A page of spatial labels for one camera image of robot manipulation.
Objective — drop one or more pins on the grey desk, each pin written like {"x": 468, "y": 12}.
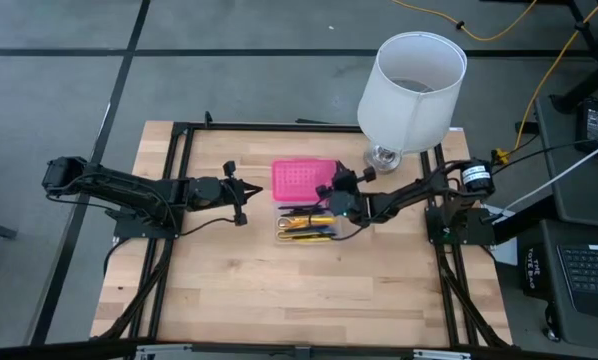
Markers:
{"x": 564, "y": 200}

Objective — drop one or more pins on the yellow scissors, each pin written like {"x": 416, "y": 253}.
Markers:
{"x": 319, "y": 231}

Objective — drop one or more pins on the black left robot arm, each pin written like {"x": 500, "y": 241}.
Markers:
{"x": 129, "y": 187}

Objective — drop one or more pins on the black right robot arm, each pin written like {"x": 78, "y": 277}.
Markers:
{"x": 409, "y": 197}

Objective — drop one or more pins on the black power adapter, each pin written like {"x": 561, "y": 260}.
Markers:
{"x": 596, "y": 125}

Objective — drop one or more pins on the clear plastic supply box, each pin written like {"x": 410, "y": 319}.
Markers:
{"x": 329, "y": 214}

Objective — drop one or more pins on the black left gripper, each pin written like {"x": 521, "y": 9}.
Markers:
{"x": 209, "y": 192}

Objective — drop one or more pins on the black aluminium table frame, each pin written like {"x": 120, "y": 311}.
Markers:
{"x": 279, "y": 127}

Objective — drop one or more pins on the silver bracket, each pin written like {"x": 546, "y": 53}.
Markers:
{"x": 441, "y": 355}
{"x": 161, "y": 352}

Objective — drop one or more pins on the black tote bag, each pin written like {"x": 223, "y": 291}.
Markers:
{"x": 535, "y": 272}

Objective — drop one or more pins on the black stand leg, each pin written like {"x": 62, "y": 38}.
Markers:
{"x": 594, "y": 80}

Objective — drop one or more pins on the black marker pen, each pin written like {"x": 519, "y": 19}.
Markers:
{"x": 299, "y": 212}

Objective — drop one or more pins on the white shade table lamp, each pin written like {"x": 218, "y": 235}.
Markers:
{"x": 409, "y": 110}

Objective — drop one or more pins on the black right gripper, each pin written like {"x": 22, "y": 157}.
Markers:
{"x": 349, "y": 200}

